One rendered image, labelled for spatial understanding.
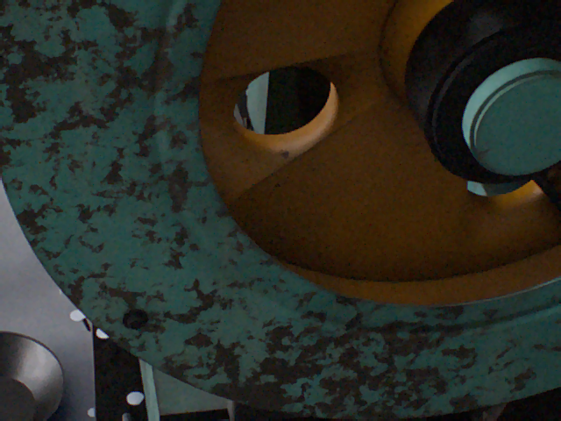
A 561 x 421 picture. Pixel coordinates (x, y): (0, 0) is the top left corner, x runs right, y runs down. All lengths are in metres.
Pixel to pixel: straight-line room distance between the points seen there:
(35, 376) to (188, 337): 1.42
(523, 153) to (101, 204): 0.34
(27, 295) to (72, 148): 1.77
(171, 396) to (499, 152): 0.78
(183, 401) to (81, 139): 0.73
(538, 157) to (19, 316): 1.83
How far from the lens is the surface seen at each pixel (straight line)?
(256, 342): 1.11
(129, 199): 0.97
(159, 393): 1.61
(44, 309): 2.66
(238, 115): 1.53
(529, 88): 0.91
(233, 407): 1.55
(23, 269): 2.75
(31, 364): 2.50
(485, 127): 0.92
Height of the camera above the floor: 1.85
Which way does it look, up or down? 39 degrees down
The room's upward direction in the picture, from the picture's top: 5 degrees clockwise
